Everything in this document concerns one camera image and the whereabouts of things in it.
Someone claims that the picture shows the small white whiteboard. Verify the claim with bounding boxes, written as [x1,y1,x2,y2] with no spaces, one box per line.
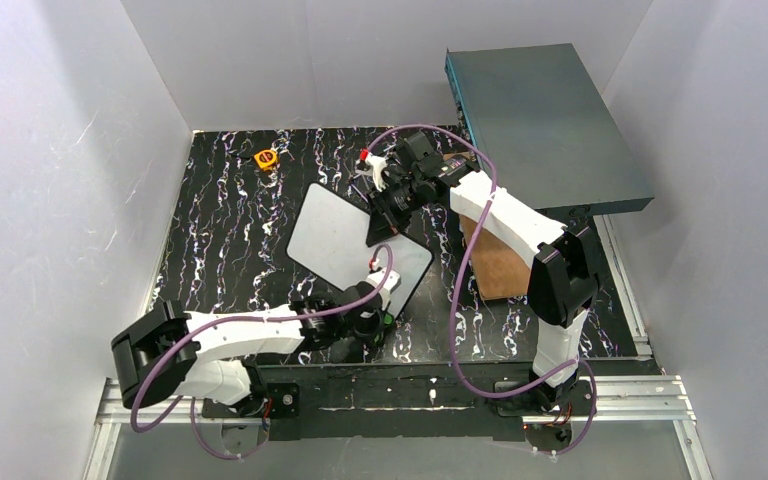
[286,182,433,317]

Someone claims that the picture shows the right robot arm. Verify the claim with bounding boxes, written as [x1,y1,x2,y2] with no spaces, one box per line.
[356,126,601,410]

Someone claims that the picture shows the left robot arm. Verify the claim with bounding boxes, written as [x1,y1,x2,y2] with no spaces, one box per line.
[111,278,398,409]

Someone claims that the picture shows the brown wooden board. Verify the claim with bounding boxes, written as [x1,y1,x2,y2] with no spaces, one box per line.
[462,217,531,301]

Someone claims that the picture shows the orange tape measure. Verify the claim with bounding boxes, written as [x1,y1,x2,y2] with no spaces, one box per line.
[253,149,279,171]

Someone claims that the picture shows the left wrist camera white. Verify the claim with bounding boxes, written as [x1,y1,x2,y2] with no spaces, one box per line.
[365,259,401,308]

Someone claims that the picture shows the grey metal network switch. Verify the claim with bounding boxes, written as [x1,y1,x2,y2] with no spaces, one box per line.
[445,43,654,222]

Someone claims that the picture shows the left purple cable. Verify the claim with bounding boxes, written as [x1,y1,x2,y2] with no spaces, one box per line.
[130,243,395,462]

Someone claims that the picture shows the purple cable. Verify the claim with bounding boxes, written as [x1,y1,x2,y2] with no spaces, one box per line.
[130,243,395,462]
[361,123,599,458]

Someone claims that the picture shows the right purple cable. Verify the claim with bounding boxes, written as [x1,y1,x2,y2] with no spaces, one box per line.
[361,123,599,458]

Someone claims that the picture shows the aluminium frame rail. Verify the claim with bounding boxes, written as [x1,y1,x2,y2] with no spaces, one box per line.
[85,208,711,479]

